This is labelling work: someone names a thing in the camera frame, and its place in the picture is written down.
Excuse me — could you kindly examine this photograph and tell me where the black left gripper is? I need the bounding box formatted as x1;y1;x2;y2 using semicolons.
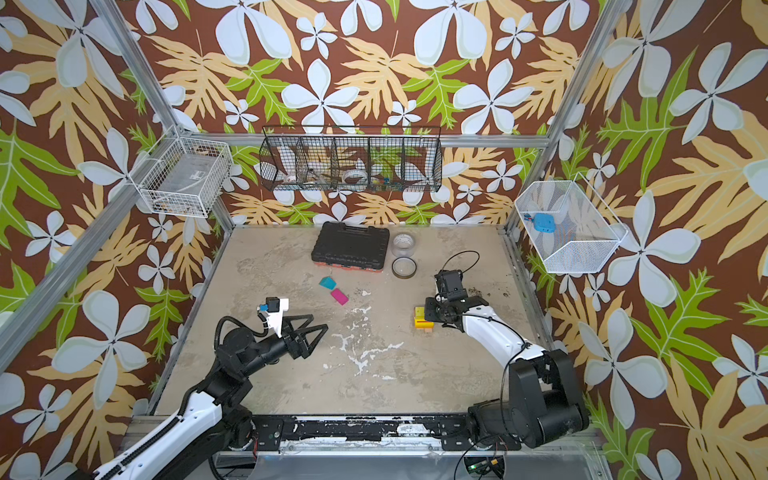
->
240;311;326;381

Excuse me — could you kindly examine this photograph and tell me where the yellow striped block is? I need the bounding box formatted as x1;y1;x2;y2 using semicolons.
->
414;319;434;330

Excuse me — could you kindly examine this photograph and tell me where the magenta block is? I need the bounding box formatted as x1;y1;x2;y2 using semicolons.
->
331;288;349;305

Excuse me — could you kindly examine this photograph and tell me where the teal block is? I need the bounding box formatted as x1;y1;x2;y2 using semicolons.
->
319;276;337;290

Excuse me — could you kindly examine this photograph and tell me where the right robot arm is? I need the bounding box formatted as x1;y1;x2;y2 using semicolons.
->
424;269;590;450

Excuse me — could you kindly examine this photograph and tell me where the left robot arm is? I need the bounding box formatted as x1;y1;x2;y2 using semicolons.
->
67;314;328;479

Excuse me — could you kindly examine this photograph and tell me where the brown tape roll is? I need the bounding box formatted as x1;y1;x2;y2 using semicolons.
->
391;256;418;279

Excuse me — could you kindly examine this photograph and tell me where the clear tape roll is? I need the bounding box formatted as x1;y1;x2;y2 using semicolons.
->
390;232;416;258

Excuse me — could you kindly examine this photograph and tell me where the black tool case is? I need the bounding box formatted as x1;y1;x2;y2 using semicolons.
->
311;222;390;272

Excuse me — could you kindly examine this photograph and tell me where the blue object in basket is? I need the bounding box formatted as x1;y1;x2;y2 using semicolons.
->
531;213;557;234

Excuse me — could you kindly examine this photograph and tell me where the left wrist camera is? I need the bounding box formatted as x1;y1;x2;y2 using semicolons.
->
258;297;290;337

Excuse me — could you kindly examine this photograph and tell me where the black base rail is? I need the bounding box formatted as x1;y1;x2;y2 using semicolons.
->
252;413;521;453

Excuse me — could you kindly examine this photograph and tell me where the aluminium frame post right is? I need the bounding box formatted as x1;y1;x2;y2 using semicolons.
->
503;0;631;235

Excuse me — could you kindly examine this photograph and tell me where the aluminium frame post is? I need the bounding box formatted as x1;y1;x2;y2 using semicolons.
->
0;125;181;373
503;0;631;235

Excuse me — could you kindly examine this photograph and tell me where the black wire basket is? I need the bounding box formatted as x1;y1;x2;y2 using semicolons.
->
256;125;444;192

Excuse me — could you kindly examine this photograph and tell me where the white wire basket left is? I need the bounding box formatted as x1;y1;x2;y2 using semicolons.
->
134;136;233;218

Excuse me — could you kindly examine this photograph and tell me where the aluminium frame post left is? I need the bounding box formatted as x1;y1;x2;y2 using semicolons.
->
0;125;181;373

